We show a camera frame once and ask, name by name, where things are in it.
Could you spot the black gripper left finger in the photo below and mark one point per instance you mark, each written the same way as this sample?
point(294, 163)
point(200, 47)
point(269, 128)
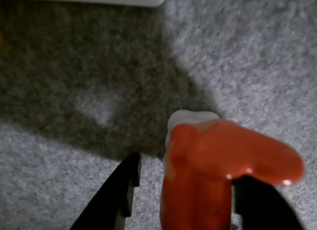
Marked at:
point(116, 190)

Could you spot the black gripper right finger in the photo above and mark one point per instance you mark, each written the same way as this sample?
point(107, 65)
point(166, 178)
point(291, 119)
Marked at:
point(262, 207)

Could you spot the orange shrimp sushi figure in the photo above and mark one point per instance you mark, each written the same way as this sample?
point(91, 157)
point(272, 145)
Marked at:
point(203, 170)

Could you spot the grey carpet mat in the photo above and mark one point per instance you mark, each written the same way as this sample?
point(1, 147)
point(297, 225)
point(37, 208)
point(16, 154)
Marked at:
point(235, 54)

